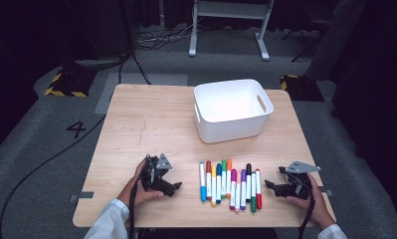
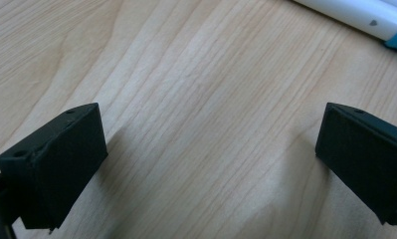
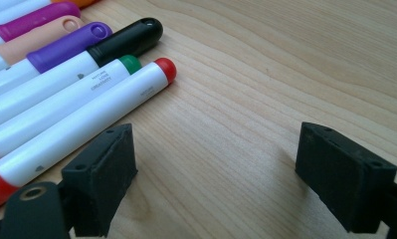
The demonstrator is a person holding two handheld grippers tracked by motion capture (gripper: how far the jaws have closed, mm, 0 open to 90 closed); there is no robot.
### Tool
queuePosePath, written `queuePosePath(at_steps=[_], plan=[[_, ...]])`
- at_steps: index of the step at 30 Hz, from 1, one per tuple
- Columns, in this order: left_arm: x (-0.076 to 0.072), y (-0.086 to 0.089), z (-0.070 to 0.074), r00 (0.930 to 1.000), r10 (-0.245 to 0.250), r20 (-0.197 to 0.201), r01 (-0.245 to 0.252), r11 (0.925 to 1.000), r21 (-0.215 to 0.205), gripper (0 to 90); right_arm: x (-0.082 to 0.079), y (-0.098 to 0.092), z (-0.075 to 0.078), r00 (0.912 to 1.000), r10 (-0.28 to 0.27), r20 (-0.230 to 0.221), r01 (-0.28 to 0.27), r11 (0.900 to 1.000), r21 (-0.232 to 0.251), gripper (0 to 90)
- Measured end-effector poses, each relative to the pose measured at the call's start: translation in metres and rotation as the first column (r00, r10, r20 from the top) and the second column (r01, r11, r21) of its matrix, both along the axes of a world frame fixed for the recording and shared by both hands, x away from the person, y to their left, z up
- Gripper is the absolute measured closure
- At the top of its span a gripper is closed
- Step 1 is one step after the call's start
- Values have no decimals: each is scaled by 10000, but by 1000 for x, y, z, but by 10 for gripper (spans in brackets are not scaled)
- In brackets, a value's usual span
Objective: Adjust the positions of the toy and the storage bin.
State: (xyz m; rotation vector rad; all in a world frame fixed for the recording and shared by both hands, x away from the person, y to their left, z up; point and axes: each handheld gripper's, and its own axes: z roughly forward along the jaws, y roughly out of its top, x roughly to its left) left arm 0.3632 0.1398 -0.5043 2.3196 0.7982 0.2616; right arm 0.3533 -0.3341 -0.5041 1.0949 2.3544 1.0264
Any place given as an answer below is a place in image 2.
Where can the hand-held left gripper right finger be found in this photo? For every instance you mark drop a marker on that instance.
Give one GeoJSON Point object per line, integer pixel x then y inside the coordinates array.
{"type": "Point", "coordinates": [368, 159]}

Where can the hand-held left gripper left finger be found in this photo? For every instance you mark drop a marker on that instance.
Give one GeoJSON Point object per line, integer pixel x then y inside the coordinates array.
{"type": "Point", "coordinates": [60, 166]}

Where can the light blue cap marker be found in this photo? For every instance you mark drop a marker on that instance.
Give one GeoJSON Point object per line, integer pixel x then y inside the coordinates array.
{"type": "Point", "coordinates": [352, 15]}

